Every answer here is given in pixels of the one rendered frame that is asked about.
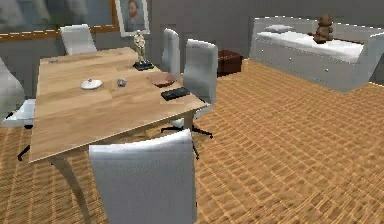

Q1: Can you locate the black remote control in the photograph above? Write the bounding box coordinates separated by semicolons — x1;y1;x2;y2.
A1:
160;86;191;102

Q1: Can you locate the white office chair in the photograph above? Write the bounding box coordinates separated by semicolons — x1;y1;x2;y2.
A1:
0;57;37;162
88;128;198;224
161;28;181;77
160;38;219;160
59;23;98;56

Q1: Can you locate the brown bowl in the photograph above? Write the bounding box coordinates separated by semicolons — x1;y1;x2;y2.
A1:
147;72;178;88

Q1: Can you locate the dark brown box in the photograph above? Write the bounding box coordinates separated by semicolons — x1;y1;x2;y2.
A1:
217;49;244;78

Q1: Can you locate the golden statuette on black base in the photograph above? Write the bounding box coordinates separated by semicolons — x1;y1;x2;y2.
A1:
132;29;155;72

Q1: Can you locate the white round dish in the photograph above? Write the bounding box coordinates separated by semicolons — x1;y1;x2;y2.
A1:
80;78;104;91

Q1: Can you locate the framed portrait picture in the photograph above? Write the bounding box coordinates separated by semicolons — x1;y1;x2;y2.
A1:
114;0;151;38

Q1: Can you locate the light wooden dining table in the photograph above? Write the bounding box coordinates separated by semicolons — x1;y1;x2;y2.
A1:
29;46;208;224

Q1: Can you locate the white pillow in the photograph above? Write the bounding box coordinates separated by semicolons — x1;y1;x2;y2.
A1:
265;24;295;34

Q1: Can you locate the white daybed with drawers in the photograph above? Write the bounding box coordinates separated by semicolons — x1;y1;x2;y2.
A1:
249;15;384;94

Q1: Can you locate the brown teddy bear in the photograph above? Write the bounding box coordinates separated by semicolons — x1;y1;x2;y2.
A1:
308;14;335;45

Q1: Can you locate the wooden framed window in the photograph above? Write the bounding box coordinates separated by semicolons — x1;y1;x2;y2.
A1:
0;0;120;42

